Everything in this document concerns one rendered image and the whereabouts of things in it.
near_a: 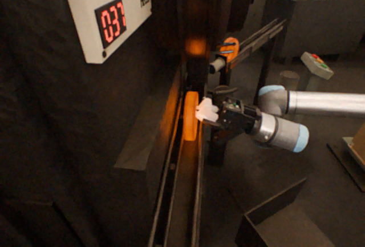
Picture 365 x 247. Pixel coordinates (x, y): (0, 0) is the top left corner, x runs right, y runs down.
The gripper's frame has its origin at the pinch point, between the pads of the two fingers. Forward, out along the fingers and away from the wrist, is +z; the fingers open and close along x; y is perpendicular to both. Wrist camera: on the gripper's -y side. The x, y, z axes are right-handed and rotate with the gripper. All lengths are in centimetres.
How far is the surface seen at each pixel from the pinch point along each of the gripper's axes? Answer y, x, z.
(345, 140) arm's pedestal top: -34, -65, -116
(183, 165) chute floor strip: -12.2, 12.0, -2.3
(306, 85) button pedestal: -11, -80, -77
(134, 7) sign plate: 29.2, 15.9, 17.8
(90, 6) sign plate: 31.9, 30.2, 18.6
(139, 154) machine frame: 8.3, 28.6, 10.2
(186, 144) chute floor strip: -11.5, 3.7, -2.1
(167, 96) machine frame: 8.6, 8.5, 8.5
